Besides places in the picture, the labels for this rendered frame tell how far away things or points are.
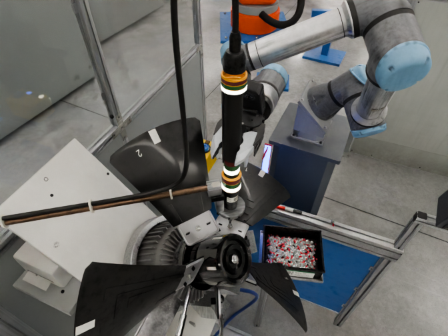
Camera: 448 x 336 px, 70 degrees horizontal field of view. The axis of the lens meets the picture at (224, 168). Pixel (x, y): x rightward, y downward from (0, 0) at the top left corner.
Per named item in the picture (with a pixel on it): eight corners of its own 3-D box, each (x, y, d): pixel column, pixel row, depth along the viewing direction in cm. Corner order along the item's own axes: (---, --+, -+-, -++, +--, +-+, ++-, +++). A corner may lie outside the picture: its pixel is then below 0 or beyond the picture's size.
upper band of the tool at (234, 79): (224, 97, 52) (224, 82, 50) (219, 83, 54) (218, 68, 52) (249, 94, 52) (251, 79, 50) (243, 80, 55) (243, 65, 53)
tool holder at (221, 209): (211, 223, 75) (210, 198, 68) (205, 200, 80) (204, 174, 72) (248, 217, 76) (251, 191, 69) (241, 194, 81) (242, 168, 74)
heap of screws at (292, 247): (265, 270, 116) (265, 265, 113) (266, 237, 125) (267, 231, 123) (317, 277, 114) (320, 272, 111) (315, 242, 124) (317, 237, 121)
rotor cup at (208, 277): (171, 282, 76) (208, 283, 67) (185, 224, 83) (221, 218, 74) (214, 296, 84) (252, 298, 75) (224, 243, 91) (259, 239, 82)
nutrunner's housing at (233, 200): (224, 221, 78) (225, 39, 45) (221, 209, 81) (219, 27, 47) (239, 218, 79) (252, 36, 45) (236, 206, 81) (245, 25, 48)
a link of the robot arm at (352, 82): (344, 81, 129) (376, 63, 119) (353, 111, 126) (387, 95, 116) (327, 75, 122) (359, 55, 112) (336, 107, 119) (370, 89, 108)
